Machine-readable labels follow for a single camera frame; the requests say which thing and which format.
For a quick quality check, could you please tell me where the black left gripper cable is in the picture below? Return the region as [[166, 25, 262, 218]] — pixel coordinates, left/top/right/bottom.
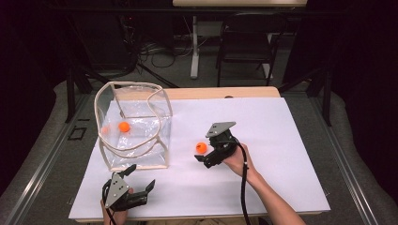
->
[[101, 181, 117, 225]]

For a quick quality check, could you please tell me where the black folding chair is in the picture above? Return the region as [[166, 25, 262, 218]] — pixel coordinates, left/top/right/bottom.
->
[[215, 11, 289, 88]]

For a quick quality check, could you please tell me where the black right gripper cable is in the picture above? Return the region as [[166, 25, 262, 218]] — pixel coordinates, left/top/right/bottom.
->
[[223, 137, 252, 225]]

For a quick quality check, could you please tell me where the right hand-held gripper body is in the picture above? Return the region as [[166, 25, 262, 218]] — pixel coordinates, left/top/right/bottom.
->
[[203, 121, 239, 169]]

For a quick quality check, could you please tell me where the person's lap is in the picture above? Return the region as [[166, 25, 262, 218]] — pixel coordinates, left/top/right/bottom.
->
[[137, 217, 261, 225]]

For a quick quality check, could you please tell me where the person's left hand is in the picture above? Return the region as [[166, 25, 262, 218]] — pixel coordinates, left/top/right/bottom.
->
[[99, 200, 130, 225]]

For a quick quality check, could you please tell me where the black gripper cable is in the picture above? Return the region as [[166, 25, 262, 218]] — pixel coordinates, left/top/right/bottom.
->
[[223, 137, 252, 225], [101, 181, 117, 225]]

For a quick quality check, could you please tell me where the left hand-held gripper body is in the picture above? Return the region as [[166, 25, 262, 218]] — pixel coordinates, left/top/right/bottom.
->
[[101, 172, 148, 213]]

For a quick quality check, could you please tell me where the black metal stand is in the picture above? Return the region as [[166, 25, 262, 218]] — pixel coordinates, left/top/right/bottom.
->
[[277, 67, 333, 128], [64, 15, 109, 124]]

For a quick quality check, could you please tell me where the white board sheet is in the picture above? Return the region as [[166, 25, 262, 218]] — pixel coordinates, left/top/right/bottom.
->
[[68, 97, 331, 220]]

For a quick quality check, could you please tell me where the white desk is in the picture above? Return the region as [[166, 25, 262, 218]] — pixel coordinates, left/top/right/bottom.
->
[[172, 0, 309, 80]]

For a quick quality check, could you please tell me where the bundle of floor cables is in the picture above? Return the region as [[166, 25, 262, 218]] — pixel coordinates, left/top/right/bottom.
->
[[137, 38, 196, 69]]

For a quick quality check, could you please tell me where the black tripod leg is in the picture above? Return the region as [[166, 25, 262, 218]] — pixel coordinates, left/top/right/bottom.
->
[[136, 62, 180, 89]]

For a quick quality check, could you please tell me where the person's right hand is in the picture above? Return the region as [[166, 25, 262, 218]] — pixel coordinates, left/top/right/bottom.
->
[[223, 143, 259, 186]]

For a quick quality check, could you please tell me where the transparent bag with beige trim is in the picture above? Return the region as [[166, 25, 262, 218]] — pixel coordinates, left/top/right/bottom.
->
[[94, 81, 174, 173]]

